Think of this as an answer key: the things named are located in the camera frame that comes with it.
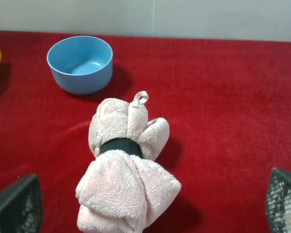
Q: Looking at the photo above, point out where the red table cloth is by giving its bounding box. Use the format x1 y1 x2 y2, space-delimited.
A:
0 32 291 233

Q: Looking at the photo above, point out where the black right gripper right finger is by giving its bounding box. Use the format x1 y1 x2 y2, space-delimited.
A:
265 168 291 233

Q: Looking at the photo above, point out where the pink towel with black band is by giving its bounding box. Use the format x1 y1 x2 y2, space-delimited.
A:
76 91 181 233

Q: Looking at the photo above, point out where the blue bowl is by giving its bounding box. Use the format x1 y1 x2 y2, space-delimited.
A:
47 35 113 95

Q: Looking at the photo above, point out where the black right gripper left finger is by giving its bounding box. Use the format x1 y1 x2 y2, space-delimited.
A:
0 174 43 233

